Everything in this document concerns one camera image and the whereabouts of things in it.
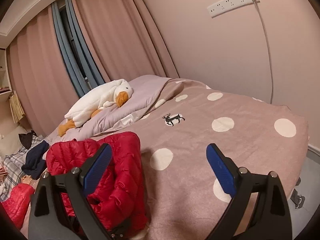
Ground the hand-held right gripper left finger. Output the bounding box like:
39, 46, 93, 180
28, 143, 130, 240

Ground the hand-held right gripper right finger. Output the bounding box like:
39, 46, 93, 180
206, 143, 292, 240

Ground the red down jacket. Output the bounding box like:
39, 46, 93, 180
46, 131, 148, 235

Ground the pink polka dot bedsheet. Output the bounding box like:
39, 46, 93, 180
20, 78, 310, 240

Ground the navy blue garment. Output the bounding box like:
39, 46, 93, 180
21, 140, 50, 180

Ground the white goose plush toy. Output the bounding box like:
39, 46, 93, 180
57, 79, 133, 137

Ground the black garment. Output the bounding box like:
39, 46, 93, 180
19, 130, 37, 149

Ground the plaid cloth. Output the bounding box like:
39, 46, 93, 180
0, 136, 50, 200

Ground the coral quilted jacket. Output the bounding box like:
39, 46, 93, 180
0, 183, 35, 230

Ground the lilac quilt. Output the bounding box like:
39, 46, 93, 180
46, 74, 173, 140

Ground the white pillow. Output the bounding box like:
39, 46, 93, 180
0, 125, 28, 159

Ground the yellow hanging cloth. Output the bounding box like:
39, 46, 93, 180
9, 91, 26, 123

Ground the pink curtain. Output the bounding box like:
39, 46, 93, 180
7, 7, 83, 140
67, 0, 179, 85

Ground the blue curtain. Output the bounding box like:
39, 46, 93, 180
51, 0, 105, 98

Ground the white power cable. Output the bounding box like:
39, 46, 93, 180
250, 0, 275, 104

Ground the white wall power strip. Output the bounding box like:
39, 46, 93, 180
207, 0, 256, 18

